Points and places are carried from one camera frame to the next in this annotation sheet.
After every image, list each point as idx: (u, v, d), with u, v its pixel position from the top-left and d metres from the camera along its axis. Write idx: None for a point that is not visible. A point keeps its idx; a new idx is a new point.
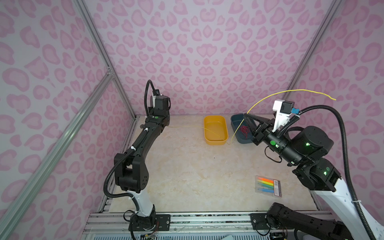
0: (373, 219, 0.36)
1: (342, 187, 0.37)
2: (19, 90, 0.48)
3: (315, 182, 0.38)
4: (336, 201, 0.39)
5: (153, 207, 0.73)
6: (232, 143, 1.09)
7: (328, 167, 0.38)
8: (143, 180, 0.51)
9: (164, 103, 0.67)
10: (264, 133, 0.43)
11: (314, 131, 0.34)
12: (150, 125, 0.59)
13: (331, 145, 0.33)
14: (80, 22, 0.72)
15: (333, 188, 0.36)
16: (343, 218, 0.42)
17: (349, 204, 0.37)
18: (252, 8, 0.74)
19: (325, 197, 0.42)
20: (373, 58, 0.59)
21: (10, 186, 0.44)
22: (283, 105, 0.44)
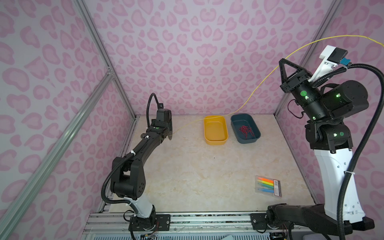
0: (356, 200, 0.35)
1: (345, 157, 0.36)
2: (19, 91, 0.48)
3: (320, 139, 0.38)
4: (329, 163, 0.39)
5: (153, 207, 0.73)
6: (232, 143, 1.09)
7: (342, 131, 0.36)
8: (139, 187, 0.49)
9: (165, 115, 0.70)
10: (296, 83, 0.39)
11: (357, 87, 0.31)
12: (150, 134, 0.60)
13: (363, 107, 0.30)
14: (80, 22, 0.72)
15: (333, 149, 0.37)
16: (324, 183, 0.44)
17: (339, 173, 0.37)
18: (252, 8, 0.74)
19: (321, 158, 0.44)
20: (373, 58, 0.59)
21: (9, 186, 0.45)
22: (335, 51, 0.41)
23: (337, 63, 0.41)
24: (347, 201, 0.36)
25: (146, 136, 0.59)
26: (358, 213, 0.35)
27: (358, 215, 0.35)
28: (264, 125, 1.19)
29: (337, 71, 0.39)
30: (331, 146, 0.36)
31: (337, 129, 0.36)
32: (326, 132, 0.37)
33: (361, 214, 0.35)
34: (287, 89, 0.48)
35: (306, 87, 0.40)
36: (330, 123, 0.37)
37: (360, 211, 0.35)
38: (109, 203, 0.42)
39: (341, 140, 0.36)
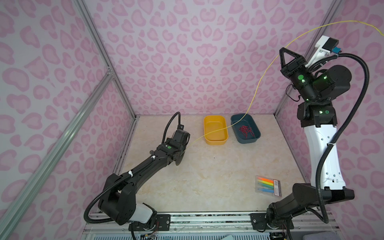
0: (336, 170, 0.40)
1: (330, 133, 0.41)
2: (19, 91, 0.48)
3: (307, 117, 0.45)
4: (314, 136, 0.45)
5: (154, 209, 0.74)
6: (232, 143, 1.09)
7: (328, 110, 0.42)
8: (125, 213, 0.44)
9: (182, 137, 0.66)
10: (294, 67, 0.45)
11: (342, 71, 0.36)
12: (159, 155, 0.55)
13: (344, 88, 0.36)
14: (80, 22, 0.72)
15: (318, 124, 0.43)
16: (311, 155, 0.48)
17: (323, 145, 0.42)
18: (252, 8, 0.74)
19: (308, 133, 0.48)
20: (373, 58, 0.59)
21: (9, 186, 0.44)
22: (328, 41, 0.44)
23: (329, 51, 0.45)
24: (328, 170, 0.40)
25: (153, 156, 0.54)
26: (339, 182, 0.39)
27: (337, 184, 0.39)
28: (264, 125, 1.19)
29: (330, 58, 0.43)
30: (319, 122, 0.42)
31: (323, 108, 0.42)
32: (314, 110, 0.43)
33: (341, 184, 0.39)
34: (286, 73, 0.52)
35: (302, 72, 0.46)
36: (318, 103, 0.43)
37: (341, 181, 0.39)
38: (89, 221, 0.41)
39: (326, 118, 0.42)
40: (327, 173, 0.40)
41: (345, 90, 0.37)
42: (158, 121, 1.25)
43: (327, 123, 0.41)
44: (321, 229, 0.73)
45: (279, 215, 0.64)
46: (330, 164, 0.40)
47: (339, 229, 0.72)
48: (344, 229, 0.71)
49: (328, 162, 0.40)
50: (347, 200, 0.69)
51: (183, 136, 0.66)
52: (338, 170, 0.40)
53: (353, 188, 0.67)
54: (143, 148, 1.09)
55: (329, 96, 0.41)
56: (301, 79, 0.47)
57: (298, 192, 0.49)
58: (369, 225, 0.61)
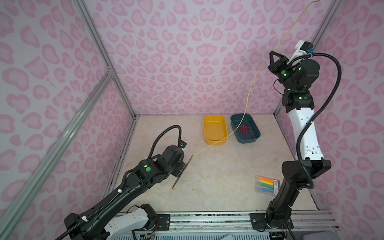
0: (315, 144, 0.47)
1: (309, 115, 0.49)
2: (19, 91, 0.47)
3: (290, 103, 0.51)
4: (295, 118, 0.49)
5: (152, 211, 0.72)
6: (232, 143, 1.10)
7: (306, 97, 0.51)
8: None
9: (171, 157, 0.52)
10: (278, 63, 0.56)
11: (313, 63, 0.46)
12: (131, 183, 0.44)
13: (316, 76, 0.47)
14: (80, 22, 0.72)
15: (298, 106, 0.52)
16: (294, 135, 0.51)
17: (303, 123, 0.51)
18: (252, 8, 0.74)
19: (289, 116, 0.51)
20: (373, 58, 0.59)
21: (9, 186, 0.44)
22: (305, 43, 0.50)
23: (306, 52, 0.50)
24: (308, 144, 0.48)
25: (120, 189, 0.43)
26: (318, 154, 0.46)
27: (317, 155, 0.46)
28: (264, 125, 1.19)
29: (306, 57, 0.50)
30: (299, 104, 0.51)
31: (303, 95, 0.51)
32: (294, 96, 0.53)
33: (321, 155, 0.46)
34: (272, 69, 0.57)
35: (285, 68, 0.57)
36: (298, 91, 0.52)
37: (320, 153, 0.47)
38: None
39: (306, 103, 0.50)
40: (307, 147, 0.48)
41: (317, 77, 0.47)
42: (158, 121, 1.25)
43: (307, 106, 0.50)
44: (321, 229, 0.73)
45: (279, 211, 0.64)
46: (310, 138, 0.48)
47: (339, 229, 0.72)
48: (344, 229, 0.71)
49: (306, 137, 0.49)
50: (347, 200, 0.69)
51: (174, 155, 0.52)
52: (316, 144, 0.47)
53: (354, 188, 0.66)
54: (143, 148, 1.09)
55: (305, 84, 0.51)
56: (283, 74, 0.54)
57: (286, 170, 0.56)
58: (369, 225, 0.61)
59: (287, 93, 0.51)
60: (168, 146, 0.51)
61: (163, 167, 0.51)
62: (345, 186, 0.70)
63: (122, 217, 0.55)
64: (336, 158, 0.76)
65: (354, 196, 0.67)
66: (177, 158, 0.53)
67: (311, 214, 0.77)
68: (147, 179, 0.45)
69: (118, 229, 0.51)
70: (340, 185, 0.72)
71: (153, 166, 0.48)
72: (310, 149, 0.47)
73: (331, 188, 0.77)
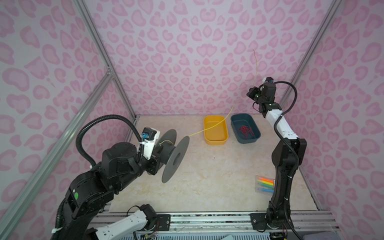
0: (290, 130, 0.59)
1: (280, 112, 0.66)
2: (19, 91, 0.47)
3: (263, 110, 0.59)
4: (270, 117, 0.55)
5: (149, 212, 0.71)
6: (232, 143, 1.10)
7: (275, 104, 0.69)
8: None
9: (110, 166, 0.33)
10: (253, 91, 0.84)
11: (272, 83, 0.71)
12: (66, 216, 0.32)
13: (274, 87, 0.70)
14: (80, 22, 0.72)
15: (269, 108, 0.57)
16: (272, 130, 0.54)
17: (276, 118, 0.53)
18: (252, 8, 0.74)
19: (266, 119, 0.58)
20: (373, 59, 0.59)
21: (10, 186, 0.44)
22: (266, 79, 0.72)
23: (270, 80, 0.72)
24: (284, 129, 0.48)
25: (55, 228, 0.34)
26: (293, 135, 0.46)
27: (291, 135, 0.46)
28: (264, 125, 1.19)
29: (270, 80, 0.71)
30: (269, 108, 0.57)
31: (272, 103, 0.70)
32: (265, 105, 0.73)
33: (294, 135, 0.57)
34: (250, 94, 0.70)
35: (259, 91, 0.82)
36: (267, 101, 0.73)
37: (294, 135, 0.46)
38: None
39: (275, 107, 0.68)
40: (283, 131, 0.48)
41: (276, 88, 0.70)
42: (158, 121, 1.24)
43: (276, 108, 0.68)
44: (321, 229, 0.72)
45: (276, 206, 0.65)
46: (285, 125, 0.61)
47: (340, 229, 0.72)
48: (344, 229, 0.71)
49: (280, 124, 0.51)
50: (347, 200, 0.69)
51: (111, 163, 0.33)
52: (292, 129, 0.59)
53: (354, 188, 0.66)
54: None
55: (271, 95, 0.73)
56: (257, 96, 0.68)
57: (273, 157, 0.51)
58: (369, 225, 0.61)
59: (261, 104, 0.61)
60: (106, 150, 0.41)
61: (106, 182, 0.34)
62: (345, 186, 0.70)
63: (117, 223, 0.54)
64: (336, 158, 0.76)
65: (354, 196, 0.67)
66: (124, 164, 0.34)
67: (311, 214, 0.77)
68: (78, 212, 0.32)
69: (113, 236, 0.51)
70: (340, 185, 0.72)
71: (83, 189, 0.32)
72: (286, 132, 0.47)
73: (331, 188, 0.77)
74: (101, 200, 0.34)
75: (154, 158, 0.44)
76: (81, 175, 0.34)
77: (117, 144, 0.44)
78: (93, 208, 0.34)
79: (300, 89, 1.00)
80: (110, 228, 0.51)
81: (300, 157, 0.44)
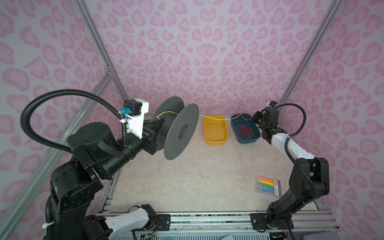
0: (302, 149, 0.52)
1: (285, 134, 0.62)
2: (19, 91, 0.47)
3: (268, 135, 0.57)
4: (278, 142, 0.63)
5: (152, 210, 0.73)
6: (232, 142, 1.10)
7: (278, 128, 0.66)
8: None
9: (78, 154, 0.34)
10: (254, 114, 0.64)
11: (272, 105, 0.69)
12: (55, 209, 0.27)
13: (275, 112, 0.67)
14: (80, 22, 0.72)
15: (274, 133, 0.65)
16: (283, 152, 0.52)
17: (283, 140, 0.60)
18: (252, 8, 0.74)
19: (273, 144, 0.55)
20: (373, 59, 0.59)
21: (10, 186, 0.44)
22: None
23: None
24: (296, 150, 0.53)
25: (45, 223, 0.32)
26: (310, 154, 0.50)
27: (309, 155, 0.49)
28: None
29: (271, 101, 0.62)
30: (274, 132, 0.65)
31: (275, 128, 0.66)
32: (269, 131, 0.67)
33: (310, 154, 0.49)
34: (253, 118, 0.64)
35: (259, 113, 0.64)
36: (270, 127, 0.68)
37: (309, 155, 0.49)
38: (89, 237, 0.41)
39: (279, 130, 0.64)
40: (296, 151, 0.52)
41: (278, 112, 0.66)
42: None
43: (281, 131, 0.64)
44: (321, 229, 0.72)
45: (280, 214, 0.63)
46: (296, 147, 0.54)
47: (340, 229, 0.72)
48: (344, 229, 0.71)
49: (291, 145, 0.55)
50: (347, 200, 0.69)
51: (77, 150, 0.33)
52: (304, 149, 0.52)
53: (354, 188, 0.66)
54: None
55: (273, 120, 0.68)
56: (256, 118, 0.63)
57: (293, 186, 0.51)
58: (369, 225, 0.61)
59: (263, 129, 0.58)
60: (71, 136, 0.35)
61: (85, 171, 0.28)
62: (345, 186, 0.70)
63: (124, 215, 0.55)
64: (336, 158, 0.76)
65: (354, 196, 0.67)
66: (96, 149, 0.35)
67: (311, 214, 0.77)
68: (61, 207, 0.28)
69: (121, 226, 0.51)
70: (340, 185, 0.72)
71: (61, 182, 0.27)
72: (300, 152, 0.51)
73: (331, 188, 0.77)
74: (84, 192, 0.29)
75: (146, 137, 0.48)
76: (65, 164, 0.30)
77: (84, 126, 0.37)
78: (79, 200, 0.29)
79: (300, 89, 1.00)
80: (118, 219, 0.51)
81: (326, 182, 0.46)
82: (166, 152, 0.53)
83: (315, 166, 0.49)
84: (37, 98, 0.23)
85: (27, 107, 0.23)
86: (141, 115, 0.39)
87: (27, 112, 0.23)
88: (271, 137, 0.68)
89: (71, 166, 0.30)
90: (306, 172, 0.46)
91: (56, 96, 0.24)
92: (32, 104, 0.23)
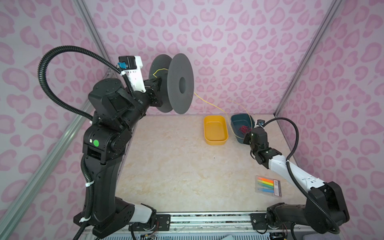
0: (307, 175, 0.48)
1: (282, 157, 0.57)
2: (19, 90, 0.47)
3: (263, 160, 0.62)
4: (276, 167, 0.58)
5: (153, 208, 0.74)
6: (232, 142, 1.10)
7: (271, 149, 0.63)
8: (127, 215, 0.44)
9: (106, 108, 0.30)
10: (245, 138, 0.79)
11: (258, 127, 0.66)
12: (95, 166, 0.32)
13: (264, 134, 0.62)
14: (80, 22, 0.72)
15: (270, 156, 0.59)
16: (288, 179, 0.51)
17: (282, 166, 0.55)
18: (252, 8, 0.74)
19: (273, 170, 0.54)
20: (373, 59, 0.59)
21: (10, 186, 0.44)
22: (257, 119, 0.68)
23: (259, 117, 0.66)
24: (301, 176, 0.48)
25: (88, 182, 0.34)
26: (317, 179, 0.46)
27: (318, 182, 0.45)
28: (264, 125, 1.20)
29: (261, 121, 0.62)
30: (269, 157, 0.60)
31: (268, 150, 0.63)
32: (263, 154, 0.62)
33: (319, 180, 0.45)
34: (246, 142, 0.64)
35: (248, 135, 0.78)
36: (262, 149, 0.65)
37: (317, 181, 0.45)
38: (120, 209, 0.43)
39: (273, 152, 0.61)
40: (303, 179, 0.47)
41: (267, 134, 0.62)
42: (158, 121, 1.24)
43: (275, 153, 0.60)
44: None
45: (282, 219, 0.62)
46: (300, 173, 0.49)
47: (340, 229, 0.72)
48: (344, 229, 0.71)
49: (295, 172, 0.50)
50: (347, 200, 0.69)
51: (105, 103, 0.30)
52: (308, 175, 0.48)
53: (354, 188, 0.66)
54: (142, 148, 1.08)
55: (264, 142, 0.64)
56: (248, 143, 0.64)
57: (312, 220, 0.45)
58: (369, 225, 0.61)
59: (257, 153, 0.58)
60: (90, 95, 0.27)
61: (113, 124, 0.34)
62: (345, 186, 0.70)
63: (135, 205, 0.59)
64: (336, 158, 0.76)
65: (353, 196, 0.67)
66: (116, 99, 0.31)
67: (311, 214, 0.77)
68: (107, 154, 0.32)
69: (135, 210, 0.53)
70: (340, 185, 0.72)
71: (99, 136, 0.31)
72: (308, 180, 0.46)
73: None
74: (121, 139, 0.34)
75: (149, 88, 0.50)
76: (91, 127, 0.32)
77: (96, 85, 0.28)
78: (119, 147, 0.34)
79: (300, 89, 1.00)
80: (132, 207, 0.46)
81: (344, 209, 0.41)
82: (178, 108, 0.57)
83: (328, 191, 0.45)
84: (42, 60, 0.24)
85: (38, 73, 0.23)
86: (138, 69, 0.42)
87: (41, 74, 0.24)
88: (267, 162, 0.62)
89: (98, 126, 0.32)
90: (323, 205, 0.40)
91: (59, 52, 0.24)
92: (40, 71, 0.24)
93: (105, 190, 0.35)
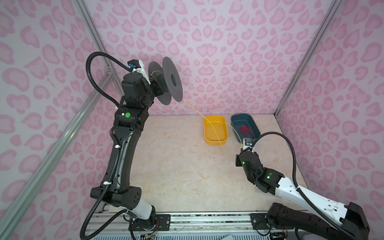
0: (325, 200, 0.45)
1: (287, 181, 0.52)
2: (19, 90, 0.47)
3: (268, 186, 0.54)
4: (288, 195, 0.51)
5: (153, 207, 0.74)
6: (232, 142, 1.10)
7: (270, 173, 0.56)
8: (135, 197, 0.47)
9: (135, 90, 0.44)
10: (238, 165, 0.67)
11: (245, 153, 0.59)
12: (123, 135, 0.42)
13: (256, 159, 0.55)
14: (80, 22, 0.72)
15: (276, 184, 0.52)
16: (305, 206, 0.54)
17: (294, 193, 0.49)
18: (252, 8, 0.74)
19: (284, 196, 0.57)
20: (373, 59, 0.59)
21: (9, 187, 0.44)
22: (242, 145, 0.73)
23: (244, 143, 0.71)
24: (321, 204, 0.45)
25: (117, 145, 0.41)
26: (338, 205, 0.43)
27: (341, 207, 0.43)
28: (264, 125, 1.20)
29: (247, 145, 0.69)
30: (275, 184, 0.53)
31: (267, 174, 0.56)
32: (266, 181, 0.55)
33: (340, 205, 0.43)
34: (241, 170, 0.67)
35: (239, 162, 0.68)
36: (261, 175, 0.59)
37: (339, 206, 0.43)
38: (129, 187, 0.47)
39: (275, 176, 0.55)
40: (324, 206, 0.44)
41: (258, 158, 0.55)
42: (158, 121, 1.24)
43: (277, 176, 0.54)
44: None
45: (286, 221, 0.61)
46: (317, 199, 0.46)
47: None
48: None
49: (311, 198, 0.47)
50: (347, 200, 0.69)
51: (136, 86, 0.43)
52: (326, 200, 0.45)
53: (353, 188, 0.67)
54: (142, 148, 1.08)
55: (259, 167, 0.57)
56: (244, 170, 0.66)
57: None
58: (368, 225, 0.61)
59: (259, 182, 0.56)
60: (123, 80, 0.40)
61: (136, 105, 0.46)
62: (345, 185, 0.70)
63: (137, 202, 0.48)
64: (336, 158, 0.76)
65: (353, 196, 0.67)
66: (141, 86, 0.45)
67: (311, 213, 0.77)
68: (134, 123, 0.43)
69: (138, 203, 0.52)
70: (340, 185, 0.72)
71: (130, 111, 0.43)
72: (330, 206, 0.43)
73: (331, 188, 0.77)
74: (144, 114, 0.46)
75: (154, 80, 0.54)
76: (119, 109, 0.43)
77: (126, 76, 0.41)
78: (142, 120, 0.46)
79: (300, 89, 1.00)
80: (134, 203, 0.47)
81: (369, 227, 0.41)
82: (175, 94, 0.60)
83: (353, 214, 0.44)
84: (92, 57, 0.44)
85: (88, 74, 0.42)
86: (142, 67, 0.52)
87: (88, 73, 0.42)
88: (273, 188, 0.54)
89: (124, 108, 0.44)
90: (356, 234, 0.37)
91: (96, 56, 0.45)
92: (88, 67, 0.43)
93: (128, 156, 0.44)
